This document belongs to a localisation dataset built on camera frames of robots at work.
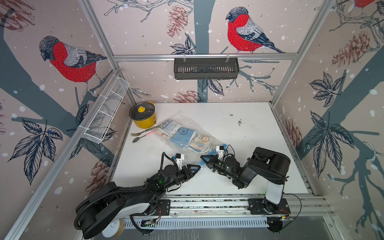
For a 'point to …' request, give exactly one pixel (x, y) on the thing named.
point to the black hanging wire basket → (206, 68)
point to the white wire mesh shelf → (103, 115)
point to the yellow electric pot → (147, 123)
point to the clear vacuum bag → (182, 119)
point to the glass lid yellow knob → (141, 110)
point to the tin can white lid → (114, 229)
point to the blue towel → (182, 137)
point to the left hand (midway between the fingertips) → (201, 168)
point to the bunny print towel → (200, 143)
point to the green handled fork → (140, 133)
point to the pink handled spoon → (136, 139)
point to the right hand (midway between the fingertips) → (201, 156)
